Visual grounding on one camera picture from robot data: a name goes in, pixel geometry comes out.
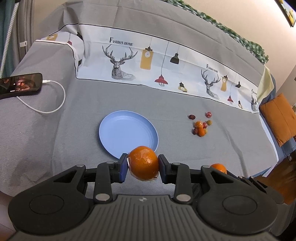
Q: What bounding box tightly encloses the orange tangerine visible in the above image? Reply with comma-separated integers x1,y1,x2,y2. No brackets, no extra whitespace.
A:
211,163,227,174
128,146,159,181
198,128,205,137
194,120,204,128

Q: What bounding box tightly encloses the white charging cable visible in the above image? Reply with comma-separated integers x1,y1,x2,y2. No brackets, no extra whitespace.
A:
16,79,67,115

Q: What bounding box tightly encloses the wrapped orange tangerine in pile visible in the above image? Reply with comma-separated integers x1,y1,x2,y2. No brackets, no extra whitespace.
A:
194,120,204,128

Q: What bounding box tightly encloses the green checked blanket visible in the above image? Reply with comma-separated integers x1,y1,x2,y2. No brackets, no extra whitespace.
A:
164,0,269,64

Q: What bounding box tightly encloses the grey printed sofa cover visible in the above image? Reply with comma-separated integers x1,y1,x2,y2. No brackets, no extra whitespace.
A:
1,1,277,196

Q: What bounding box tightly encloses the orange cushion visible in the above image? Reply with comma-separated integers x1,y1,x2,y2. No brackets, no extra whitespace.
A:
259,93,296,147

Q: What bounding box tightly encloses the grey curtain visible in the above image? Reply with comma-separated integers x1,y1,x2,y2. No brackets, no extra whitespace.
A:
0,0,35,77

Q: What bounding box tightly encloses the dark red jujube date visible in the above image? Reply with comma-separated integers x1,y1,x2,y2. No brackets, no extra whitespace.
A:
188,114,196,120

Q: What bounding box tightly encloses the dark red jujube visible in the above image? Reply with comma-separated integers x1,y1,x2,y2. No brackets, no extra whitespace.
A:
192,128,198,135

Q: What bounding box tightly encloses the black smartphone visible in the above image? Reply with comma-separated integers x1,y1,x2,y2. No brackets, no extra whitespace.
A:
0,73,43,99

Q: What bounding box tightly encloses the blue plastic plate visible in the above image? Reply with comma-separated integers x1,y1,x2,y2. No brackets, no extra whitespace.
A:
98,110,159,159

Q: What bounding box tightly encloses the wall picture frame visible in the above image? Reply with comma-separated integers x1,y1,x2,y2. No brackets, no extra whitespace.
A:
275,0,295,27

